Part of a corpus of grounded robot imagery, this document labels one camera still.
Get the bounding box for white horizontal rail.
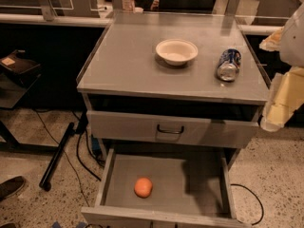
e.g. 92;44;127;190
0;13;111;28

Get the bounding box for open middle drawer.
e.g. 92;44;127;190
82;148;252;228

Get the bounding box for upper drawer with handle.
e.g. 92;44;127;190
87;110;258;148

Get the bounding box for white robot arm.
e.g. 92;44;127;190
259;4;304;132

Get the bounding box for orange fruit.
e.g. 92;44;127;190
134;178;153;199

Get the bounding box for black floor cable right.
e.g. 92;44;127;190
230;183;265;226

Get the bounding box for black drawer handle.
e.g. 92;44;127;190
157;124;184;135

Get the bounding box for blue soda can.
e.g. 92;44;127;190
216;48;241;82

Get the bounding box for grey drawer cabinet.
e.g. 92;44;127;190
76;10;272;163

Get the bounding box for white paper bowl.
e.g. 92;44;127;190
156;39;199;67

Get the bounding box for black metal stand leg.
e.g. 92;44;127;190
39;123;74;192

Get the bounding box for black floor cable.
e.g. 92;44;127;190
31;108;105;207
230;183;265;226

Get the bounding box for black floor cable left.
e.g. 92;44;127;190
31;108;105;207

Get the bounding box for black box with label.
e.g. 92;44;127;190
0;50;41;87

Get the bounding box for dark shoe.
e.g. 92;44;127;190
0;176;26;201

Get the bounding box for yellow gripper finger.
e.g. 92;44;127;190
260;66;304;132
259;28;283;51

